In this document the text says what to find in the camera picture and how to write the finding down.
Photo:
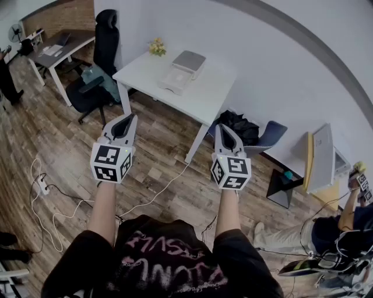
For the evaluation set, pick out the white paper sheets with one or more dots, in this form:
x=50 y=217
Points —
x=52 y=51

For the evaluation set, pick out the white cabinet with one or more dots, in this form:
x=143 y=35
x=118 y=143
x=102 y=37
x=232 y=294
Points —
x=323 y=157

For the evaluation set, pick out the yellow flower bunch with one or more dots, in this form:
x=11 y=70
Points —
x=157 y=47

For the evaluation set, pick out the black bag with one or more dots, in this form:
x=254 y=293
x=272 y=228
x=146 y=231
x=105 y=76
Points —
x=240 y=128

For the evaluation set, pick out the black floor stand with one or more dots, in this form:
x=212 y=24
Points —
x=281 y=189

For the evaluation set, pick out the person's black printed shirt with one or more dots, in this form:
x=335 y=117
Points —
x=163 y=262

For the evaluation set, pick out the white power strip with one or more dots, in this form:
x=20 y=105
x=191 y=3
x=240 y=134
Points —
x=43 y=186

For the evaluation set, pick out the white shelf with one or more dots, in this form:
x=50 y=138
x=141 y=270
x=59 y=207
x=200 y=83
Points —
x=35 y=35

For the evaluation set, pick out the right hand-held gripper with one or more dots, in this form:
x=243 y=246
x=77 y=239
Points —
x=231 y=173

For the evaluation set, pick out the black office chair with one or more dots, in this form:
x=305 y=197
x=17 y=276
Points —
x=105 y=43

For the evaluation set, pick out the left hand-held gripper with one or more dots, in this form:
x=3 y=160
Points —
x=106 y=163

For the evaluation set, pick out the person's right forearm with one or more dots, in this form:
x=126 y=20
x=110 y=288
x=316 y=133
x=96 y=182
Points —
x=228 y=212

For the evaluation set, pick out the yellow board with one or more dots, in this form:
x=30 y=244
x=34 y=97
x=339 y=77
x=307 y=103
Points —
x=309 y=157

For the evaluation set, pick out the white metal frame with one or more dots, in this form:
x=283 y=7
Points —
x=11 y=276

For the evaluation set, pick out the grey laptop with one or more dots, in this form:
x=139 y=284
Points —
x=61 y=39

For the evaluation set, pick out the teal cloth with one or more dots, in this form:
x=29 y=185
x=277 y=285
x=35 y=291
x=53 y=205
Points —
x=108 y=84

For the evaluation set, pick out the grey desk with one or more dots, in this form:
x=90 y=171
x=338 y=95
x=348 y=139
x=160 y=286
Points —
x=58 y=56

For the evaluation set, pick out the white table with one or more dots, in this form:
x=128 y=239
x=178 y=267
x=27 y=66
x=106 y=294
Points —
x=189 y=99

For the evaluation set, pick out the person's left forearm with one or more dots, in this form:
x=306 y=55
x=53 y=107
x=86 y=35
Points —
x=102 y=209

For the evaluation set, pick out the black standing fan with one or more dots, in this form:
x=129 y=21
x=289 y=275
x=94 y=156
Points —
x=15 y=31

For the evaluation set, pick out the blue chair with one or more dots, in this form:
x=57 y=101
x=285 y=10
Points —
x=274 y=134

